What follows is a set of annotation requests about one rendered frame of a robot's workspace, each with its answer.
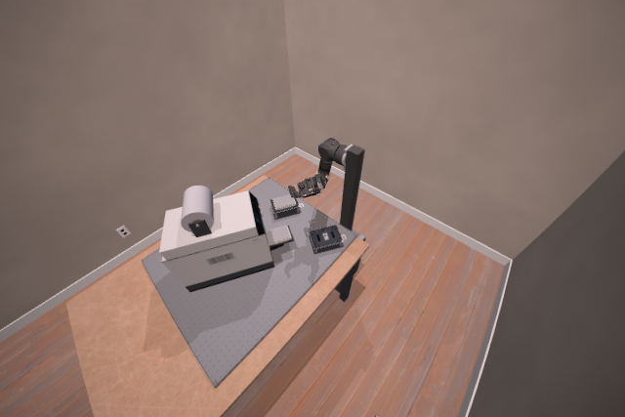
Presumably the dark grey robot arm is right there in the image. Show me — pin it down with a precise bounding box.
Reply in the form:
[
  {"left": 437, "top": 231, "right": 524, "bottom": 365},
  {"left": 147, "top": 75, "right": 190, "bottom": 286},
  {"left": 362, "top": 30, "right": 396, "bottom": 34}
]
[{"left": 314, "top": 138, "right": 353, "bottom": 196}]

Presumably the white roll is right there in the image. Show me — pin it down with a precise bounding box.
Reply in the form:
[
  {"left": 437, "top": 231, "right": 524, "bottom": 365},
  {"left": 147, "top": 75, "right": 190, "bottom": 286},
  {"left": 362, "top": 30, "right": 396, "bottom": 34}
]
[{"left": 181, "top": 186, "right": 214, "bottom": 232}]

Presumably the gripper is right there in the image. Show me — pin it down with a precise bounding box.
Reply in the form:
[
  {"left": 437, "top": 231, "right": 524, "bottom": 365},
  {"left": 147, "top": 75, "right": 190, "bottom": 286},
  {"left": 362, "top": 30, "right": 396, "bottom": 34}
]
[{"left": 288, "top": 177, "right": 319, "bottom": 198}]

